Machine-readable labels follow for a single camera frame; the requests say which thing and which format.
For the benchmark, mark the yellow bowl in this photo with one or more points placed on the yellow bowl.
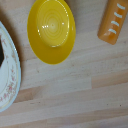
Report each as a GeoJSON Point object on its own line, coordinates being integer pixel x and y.
{"type": "Point", "coordinates": [50, 31]}

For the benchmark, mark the white floral rimmed plate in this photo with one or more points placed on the white floral rimmed plate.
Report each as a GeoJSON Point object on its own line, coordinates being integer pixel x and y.
{"type": "Point", "coordinates": [8, 80]}

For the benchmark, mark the orange block with white stripes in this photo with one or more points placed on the orange block with white stripes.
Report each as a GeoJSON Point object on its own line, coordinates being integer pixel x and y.
{"type": "Point", "coordinates": [112, 23]}

